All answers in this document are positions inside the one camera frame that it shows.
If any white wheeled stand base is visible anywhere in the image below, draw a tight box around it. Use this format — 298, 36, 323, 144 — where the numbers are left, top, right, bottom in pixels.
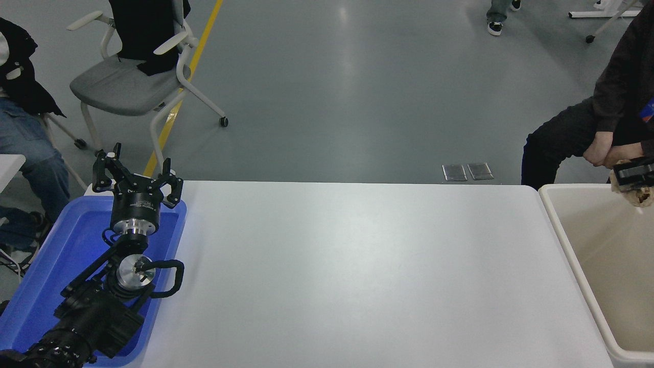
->
568, 0, 640, 44

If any white grey office chair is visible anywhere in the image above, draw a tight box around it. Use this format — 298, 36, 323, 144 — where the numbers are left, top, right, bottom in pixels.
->
66, 0, 229, 169

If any tan paper ball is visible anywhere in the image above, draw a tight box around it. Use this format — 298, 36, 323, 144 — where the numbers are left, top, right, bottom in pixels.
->
610, 171, 654, 208

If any silver floor plate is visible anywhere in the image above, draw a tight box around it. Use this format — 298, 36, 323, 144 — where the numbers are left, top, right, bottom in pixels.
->
442, 164, 469, 182
467, 163, 495, 181

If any large pale plastic bin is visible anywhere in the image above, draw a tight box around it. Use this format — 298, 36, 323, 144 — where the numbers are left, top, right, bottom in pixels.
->
539, 183, 654, 368

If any blue plastic tray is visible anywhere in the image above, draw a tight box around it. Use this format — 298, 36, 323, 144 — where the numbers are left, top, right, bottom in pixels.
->
0, 196, 187, 367

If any black jacket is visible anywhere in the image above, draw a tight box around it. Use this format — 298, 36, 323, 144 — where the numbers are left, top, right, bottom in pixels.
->
108, 0, 191, 76

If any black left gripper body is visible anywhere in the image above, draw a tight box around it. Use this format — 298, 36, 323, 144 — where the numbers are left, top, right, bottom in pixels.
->
110, 176, 165, 222

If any white chair frame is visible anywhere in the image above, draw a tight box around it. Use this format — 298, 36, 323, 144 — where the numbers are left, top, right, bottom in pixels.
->
40, 112, 88, 191

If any seated person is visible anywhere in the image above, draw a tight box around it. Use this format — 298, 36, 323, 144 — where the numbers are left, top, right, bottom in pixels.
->
0, 17, 71, 256

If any white side table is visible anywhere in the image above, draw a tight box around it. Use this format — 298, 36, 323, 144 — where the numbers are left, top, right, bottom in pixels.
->
0, 154, 26, 194

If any walking person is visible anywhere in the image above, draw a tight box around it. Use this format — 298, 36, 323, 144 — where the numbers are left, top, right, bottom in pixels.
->
485, 0, 522, 36

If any person's hand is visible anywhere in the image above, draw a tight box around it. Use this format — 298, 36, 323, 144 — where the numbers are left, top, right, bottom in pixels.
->
603, 142, 643, 169
583, 131, 615, 166

